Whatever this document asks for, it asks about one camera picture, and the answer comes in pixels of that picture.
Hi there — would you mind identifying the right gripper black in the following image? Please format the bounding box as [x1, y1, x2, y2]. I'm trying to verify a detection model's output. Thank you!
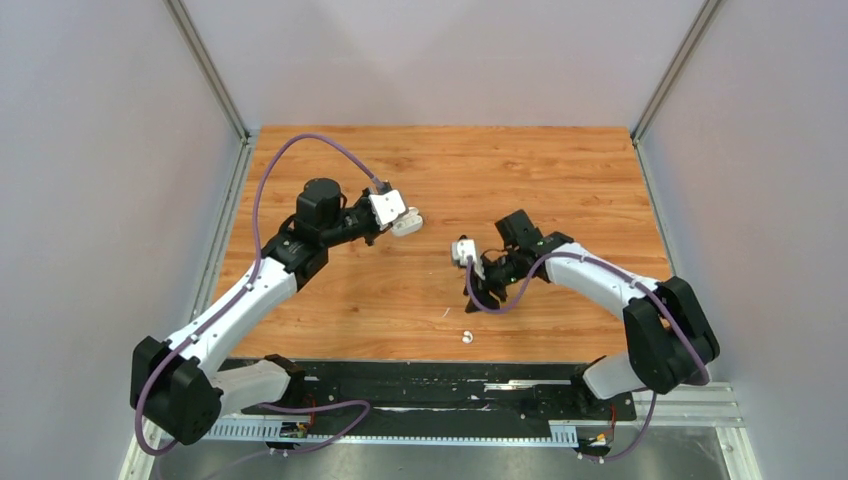
[463, 249, 524, 313]

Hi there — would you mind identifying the white earbud charging case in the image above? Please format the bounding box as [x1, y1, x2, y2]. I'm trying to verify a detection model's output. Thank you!
[390, 207, 424, 237]

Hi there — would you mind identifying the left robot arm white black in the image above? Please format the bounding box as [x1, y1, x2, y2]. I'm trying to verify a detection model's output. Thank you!
[130, 178, 420, 455]

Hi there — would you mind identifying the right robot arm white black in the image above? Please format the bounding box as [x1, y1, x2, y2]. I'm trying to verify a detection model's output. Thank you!
[451, 210, 720, 418]

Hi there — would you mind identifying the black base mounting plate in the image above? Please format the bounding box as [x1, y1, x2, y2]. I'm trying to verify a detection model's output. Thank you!
[218, 359, 708, 440]

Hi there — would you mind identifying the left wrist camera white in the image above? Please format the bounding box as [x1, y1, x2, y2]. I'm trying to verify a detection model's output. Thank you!
[368, 189, 408, 229]

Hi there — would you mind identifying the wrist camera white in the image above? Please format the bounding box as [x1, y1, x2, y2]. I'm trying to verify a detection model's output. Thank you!
[368, 189, 408, 229]
[450, 238, 478, 268]

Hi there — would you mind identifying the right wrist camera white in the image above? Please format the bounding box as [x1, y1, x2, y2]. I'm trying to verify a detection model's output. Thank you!
[450, 238, 478, 268]

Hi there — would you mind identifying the left aluminium frame post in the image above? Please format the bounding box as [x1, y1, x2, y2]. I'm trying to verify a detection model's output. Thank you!
[163, 0, 251, 143]

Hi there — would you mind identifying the aluminium frame post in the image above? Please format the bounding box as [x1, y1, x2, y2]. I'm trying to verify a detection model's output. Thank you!
[630, 0, 725, 146]
[163, 0, 251, 143]

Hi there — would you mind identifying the white slotted cable duct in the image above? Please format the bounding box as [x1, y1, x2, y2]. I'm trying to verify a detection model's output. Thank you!
[201, 422, 580, 447]

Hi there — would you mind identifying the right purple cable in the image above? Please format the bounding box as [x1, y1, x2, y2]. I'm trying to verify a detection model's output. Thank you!
[464, 251, 710, 464]

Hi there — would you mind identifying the purple cable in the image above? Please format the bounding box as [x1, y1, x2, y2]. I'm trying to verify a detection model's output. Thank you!
[134, 133, 392, 458]
[464, 251, 710, 464]

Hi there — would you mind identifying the aluminium front rail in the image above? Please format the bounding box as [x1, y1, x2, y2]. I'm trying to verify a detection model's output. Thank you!
[140, 372, 745, 429]

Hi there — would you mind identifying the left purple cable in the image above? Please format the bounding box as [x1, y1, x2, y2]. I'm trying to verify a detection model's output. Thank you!
[134, 133, 392, 458]

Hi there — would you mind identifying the right aluminium frame post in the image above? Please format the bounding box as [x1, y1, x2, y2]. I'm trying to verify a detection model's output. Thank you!
[630, 0, 725, 146]

